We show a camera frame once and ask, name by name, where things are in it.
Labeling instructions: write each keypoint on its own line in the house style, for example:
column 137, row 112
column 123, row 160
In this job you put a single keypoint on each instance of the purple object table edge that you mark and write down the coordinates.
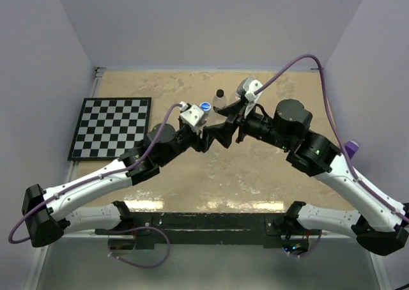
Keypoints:
column 351, row 147

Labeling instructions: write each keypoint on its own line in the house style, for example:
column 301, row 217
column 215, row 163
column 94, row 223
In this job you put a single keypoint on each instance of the small clear plastic bottle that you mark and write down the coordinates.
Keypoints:
column 219, row 102

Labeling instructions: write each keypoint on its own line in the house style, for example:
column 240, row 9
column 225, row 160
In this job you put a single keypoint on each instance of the black white checkerboard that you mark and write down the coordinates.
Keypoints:
column 115, row 126

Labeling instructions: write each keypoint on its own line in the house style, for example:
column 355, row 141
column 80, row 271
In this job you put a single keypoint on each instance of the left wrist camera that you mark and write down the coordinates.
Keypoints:
column 193, row 116

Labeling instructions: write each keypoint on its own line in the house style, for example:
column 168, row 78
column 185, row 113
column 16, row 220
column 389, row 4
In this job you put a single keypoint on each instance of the aluminium rail left edge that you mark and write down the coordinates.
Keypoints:
column 80, row 132

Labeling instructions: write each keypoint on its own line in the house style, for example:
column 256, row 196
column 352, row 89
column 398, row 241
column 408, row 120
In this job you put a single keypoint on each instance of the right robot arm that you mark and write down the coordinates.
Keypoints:
column 377, row 221

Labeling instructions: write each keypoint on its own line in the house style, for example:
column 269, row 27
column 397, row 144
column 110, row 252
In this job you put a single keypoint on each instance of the blue bottle cap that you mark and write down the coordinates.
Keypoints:
column 205, row 106

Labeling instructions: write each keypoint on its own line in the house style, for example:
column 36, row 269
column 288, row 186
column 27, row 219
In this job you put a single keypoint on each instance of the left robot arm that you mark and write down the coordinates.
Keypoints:
column 46, row 211

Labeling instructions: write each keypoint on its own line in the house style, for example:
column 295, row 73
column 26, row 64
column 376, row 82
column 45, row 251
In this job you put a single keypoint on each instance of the black bottle cap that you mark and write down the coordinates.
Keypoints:
column 220, row 93

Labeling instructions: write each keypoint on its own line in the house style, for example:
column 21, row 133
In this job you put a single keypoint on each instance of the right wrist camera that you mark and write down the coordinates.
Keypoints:
column 246, row 90

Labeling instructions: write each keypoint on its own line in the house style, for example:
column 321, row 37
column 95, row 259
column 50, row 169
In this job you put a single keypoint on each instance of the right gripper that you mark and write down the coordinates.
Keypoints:
column 223, row 131

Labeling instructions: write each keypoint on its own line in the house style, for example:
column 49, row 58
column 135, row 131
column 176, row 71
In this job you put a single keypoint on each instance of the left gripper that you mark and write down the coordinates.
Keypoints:
column 200, row 144

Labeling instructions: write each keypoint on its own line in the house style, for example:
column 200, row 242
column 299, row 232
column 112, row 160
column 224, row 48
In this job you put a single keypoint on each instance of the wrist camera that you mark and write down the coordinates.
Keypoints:
column 193, row 116
column 246, row 90

